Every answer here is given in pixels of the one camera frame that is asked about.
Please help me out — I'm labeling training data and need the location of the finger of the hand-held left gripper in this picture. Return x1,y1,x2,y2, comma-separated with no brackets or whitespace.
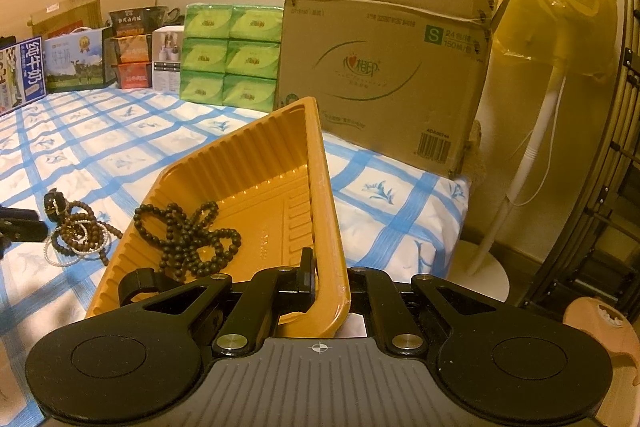
0,207,49,244

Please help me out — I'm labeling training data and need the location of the red noodle box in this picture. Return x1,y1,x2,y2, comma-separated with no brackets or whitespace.
111,62,153,90

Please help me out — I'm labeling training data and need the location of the yellow plastic bag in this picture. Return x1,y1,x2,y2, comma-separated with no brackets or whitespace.
492,0,621,80

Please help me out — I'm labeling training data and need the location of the white product box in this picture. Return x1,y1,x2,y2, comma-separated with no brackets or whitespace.
152,26,187,94

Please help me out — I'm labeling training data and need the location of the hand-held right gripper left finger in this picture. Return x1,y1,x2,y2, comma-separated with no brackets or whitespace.
127,247,321,358

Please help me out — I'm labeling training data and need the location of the brown cardboard box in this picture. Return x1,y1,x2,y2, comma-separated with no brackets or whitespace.
27,0,103,40

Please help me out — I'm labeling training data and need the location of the large cardboard box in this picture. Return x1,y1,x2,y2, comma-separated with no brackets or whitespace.
274,0,501,180

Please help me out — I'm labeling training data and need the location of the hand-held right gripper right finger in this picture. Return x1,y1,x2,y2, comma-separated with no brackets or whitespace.
347,266,508,358

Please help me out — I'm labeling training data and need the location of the white pearl bracelet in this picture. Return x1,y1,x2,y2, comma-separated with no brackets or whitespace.
44,217,108,265

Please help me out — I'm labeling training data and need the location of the dark bead necklace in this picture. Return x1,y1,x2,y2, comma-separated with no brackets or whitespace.
132,201,243,282

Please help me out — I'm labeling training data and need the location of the dark bead bracelet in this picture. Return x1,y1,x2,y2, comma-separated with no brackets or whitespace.
44,189,68,222

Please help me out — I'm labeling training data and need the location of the blue checked bedsheet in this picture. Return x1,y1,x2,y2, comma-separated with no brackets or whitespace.
0,86,472,413

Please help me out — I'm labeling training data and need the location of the fan under yellow bag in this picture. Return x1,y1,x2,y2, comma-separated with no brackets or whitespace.
515,0,640,313

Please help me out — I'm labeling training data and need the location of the milk carton with cows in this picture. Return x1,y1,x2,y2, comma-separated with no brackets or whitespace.
42,27,113,94

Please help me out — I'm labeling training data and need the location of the blue milk carton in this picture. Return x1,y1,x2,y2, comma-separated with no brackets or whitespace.
0,36,48,116

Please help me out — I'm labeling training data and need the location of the yellow plastic tray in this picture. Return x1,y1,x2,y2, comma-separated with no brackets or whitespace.
85,96,351,340

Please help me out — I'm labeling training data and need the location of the stack of green tissue packs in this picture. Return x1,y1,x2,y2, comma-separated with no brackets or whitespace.
179,3,283,114

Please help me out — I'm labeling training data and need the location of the brown bead necklace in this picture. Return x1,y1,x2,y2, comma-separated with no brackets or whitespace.
50,199,123,267

